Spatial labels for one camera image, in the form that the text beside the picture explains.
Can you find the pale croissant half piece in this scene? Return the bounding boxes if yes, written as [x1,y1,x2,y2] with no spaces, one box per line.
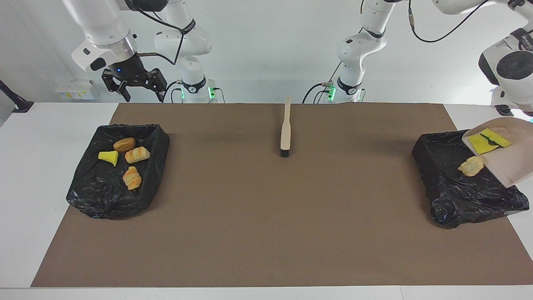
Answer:
[122,166,142,191]
[125,146,151,164]

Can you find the black base cable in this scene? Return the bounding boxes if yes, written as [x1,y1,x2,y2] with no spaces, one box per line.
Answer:
[303,62,344,103]
[162,80,184,103]

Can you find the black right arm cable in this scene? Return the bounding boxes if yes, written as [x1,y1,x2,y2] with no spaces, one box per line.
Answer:
[125,0,184,66]

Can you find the brown oval bread roll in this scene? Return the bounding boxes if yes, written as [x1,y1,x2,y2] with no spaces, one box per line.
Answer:
[113,137,137,153]

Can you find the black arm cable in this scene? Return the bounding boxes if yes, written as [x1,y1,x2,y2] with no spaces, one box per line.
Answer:
[125,0,184,66]
[407,0,492,43]

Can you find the brown table mat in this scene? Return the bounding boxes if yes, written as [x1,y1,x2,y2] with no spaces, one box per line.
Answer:
[31,103,533,288]

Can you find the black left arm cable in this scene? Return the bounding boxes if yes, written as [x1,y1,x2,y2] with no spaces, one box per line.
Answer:
[407,0,492,43]

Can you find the beige plastic dustpan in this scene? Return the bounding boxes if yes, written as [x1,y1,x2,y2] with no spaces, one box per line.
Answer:
[462,116,533,188]

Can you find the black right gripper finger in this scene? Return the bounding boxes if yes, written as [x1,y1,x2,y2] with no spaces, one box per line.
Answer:
[149,68,168,103]
[102,70,132,103]

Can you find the green and yellow sponge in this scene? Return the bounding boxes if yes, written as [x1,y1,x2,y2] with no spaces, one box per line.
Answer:
[479,128,512,149]

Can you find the bin with black bag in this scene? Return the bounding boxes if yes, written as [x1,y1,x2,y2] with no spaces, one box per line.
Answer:
[66,123,171,220]
[411,129,530,229]

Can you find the beige hand brush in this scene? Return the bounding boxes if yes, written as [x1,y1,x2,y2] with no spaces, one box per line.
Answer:
[280,96,292,158]

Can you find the small yellow sponge piece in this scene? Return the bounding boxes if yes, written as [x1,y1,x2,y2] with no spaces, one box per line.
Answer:
[98,150,119,168]

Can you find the notched yellow sponge piece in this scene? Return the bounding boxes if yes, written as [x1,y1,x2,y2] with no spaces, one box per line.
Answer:
[468,137,499,156]

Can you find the orange striped toy croissant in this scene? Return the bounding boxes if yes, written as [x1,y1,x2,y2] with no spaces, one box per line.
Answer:
[458,156,485,177]

